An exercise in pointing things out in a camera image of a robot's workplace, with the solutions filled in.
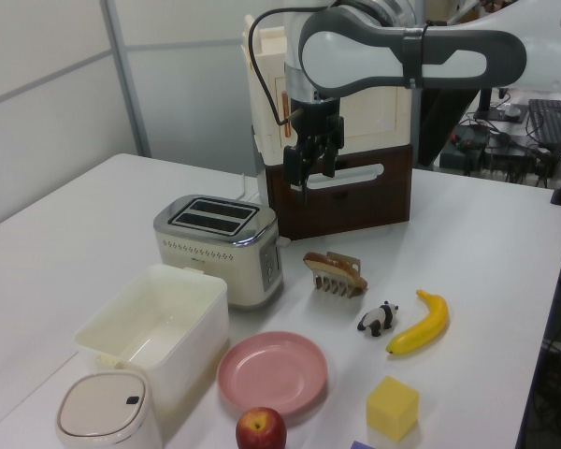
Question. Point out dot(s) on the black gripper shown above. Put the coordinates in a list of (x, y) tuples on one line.
[(315, 117)]

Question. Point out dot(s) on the toasted bread slice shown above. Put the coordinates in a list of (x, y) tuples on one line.
[(336, 267)]

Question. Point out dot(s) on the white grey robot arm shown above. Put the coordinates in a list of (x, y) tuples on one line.
[(336, 61)]

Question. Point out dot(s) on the cream two-slot toaster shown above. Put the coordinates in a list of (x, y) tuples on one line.
[(215, 262)]

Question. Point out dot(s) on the dark brown wooden box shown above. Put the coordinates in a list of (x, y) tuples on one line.
[(355, 206)]

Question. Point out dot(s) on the cream wooden cabinet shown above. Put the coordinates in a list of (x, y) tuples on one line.
[(374, 112)]

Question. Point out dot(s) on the metal toast rack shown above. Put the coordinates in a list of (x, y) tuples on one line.
[(329, 286)]

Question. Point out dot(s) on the panda toy figure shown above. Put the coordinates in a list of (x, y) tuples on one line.
[(376, 320)]

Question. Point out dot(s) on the black monitor stand base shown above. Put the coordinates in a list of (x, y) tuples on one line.
[(500, 112)]

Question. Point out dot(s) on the yellow banana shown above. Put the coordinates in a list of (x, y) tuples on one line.
[(425, 327)]

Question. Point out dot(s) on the pink plate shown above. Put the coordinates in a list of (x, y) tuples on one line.
[(271, 372)]

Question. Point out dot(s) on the white plastic container box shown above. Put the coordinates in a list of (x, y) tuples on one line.
[(187, 355)]

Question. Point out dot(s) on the black keyboard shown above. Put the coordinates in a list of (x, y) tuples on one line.
[(550, 124)]

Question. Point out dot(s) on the yellow foam cube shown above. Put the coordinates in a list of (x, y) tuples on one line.
[(392, 411)]

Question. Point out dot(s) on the red apple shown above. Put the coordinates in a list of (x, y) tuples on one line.
[(261, 430)]

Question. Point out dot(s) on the purple block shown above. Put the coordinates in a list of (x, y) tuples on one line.
[(359, 444)]

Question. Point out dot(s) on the small white lidded bin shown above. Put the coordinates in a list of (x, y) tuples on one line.
[(103, 416)]

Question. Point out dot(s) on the grey partition frame post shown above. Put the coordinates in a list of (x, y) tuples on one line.
[(128, 79)]

